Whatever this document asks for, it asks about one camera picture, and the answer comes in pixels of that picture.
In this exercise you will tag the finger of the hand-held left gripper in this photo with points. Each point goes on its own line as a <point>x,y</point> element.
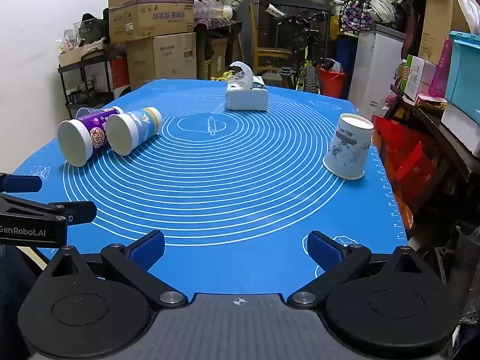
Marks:
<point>22,183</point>
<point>80,212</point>

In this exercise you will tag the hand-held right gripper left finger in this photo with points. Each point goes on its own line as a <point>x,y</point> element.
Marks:
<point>148,250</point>

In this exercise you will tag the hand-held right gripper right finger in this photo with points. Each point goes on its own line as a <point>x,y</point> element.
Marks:
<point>323,250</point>

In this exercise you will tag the purple paper cup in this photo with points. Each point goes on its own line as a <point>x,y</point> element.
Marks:
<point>95,135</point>

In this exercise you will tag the blue sailboat paper cup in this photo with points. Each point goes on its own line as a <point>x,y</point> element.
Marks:
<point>142,123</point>

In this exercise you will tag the clear plastic cup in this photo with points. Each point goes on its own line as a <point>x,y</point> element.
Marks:
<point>84,113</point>

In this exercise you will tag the white map print paper cup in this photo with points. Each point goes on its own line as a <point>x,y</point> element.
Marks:
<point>347,150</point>

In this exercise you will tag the blue silicone baking mat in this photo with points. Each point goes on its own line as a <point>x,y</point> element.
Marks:
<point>232,187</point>

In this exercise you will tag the black metal shelf rack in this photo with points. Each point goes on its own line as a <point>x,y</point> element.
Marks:
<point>92,82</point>

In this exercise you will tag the red gift boxes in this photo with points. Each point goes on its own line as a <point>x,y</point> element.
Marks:
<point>408,161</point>

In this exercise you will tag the small shallow cardboard box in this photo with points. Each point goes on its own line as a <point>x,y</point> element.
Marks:
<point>78,54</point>

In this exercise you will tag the red plastic bucket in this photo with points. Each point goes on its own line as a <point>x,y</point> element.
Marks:
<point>333,82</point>

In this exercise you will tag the white tissue pack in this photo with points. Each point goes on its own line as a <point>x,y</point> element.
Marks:
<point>245,99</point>

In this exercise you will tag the dark cap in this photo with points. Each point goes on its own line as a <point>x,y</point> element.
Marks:
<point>93,26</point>

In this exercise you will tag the large plain cardboard box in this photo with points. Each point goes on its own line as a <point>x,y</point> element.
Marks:
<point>168,56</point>

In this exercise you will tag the white storage box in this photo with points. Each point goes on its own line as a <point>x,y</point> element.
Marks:
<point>461,123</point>

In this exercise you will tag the yellow plastic toy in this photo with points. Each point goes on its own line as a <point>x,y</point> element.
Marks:
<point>219,77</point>

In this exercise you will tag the white and green box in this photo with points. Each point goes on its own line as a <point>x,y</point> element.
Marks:
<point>414,77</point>

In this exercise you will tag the open printed cardboard box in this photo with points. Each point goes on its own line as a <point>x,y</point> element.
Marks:
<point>150,18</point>

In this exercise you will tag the bicycle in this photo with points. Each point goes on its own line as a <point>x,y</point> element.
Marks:
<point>307,45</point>

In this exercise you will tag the wooden chair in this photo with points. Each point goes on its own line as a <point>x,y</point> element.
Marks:
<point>268,50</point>

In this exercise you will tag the dark wooden desk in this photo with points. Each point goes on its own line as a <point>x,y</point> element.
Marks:
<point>215,45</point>

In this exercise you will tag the pink package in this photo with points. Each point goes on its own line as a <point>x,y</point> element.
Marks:
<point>442,71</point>

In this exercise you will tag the teal plastic crate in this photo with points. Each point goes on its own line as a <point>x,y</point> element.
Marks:
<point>465,71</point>

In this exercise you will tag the floral purple bag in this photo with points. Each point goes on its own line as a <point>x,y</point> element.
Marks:
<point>354,9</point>

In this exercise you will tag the beige cloth bag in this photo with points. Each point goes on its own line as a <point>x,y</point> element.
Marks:
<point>382,5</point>

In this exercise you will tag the tall brown cardboard box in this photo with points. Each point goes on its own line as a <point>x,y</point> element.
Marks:
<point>438,22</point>

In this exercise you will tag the white plastic bag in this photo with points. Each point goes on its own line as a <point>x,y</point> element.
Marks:
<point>467,7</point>

